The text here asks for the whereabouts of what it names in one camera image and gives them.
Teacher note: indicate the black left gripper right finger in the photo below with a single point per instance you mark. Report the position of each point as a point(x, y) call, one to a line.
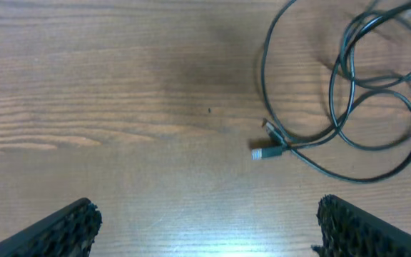
point(350, 231)

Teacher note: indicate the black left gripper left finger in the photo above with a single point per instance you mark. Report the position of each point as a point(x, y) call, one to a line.
point(69, 231)

